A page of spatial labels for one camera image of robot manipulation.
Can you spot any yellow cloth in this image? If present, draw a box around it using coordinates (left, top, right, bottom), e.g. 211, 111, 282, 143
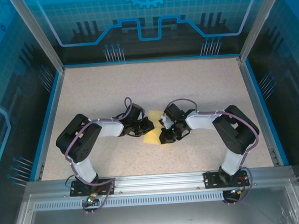
141, 109, 167, 146

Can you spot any blue table border strip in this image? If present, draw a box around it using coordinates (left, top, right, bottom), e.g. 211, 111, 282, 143
27, 70, 69, 181
244, 56, 290, 168

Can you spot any blue printed gear panel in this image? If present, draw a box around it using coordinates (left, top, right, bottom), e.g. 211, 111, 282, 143
20, 0, 276, 68

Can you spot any blue printed circuit panel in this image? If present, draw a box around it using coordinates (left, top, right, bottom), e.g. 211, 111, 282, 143
0, 0, 70, 224
241, 0, 299, 224

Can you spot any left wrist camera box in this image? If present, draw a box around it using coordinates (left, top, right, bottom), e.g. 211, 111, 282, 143
125, 104, 145, 122

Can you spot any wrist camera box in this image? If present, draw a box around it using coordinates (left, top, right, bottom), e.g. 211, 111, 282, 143
158, 102, 187, 129
125, 104, 145, 122

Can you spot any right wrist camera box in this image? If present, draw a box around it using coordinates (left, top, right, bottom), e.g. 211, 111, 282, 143
158, 102, 187, 129

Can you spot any aluminium cross rail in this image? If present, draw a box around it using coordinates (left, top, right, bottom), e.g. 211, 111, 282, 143
25, 165, 295, 201

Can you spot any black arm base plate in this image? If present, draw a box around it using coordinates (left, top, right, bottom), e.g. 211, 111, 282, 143
69, 178, 117, 198
203, 168, 250, 190

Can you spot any slotted metal cable duct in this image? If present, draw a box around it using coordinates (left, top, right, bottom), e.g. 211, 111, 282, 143
33, 190, 237, 212

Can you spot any aluminium table edge rail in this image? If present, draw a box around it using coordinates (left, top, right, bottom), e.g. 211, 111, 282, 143
237, 55, 281, 168
34, 68, 73, 180

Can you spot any cable connector with led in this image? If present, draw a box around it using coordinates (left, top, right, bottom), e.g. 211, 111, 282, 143
229, 187, 246, 197
84, 193, 99, 207

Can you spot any aluminium corner post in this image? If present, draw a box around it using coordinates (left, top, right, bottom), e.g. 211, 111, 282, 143
235, 0, 290, 64
9, 0, 67, 78

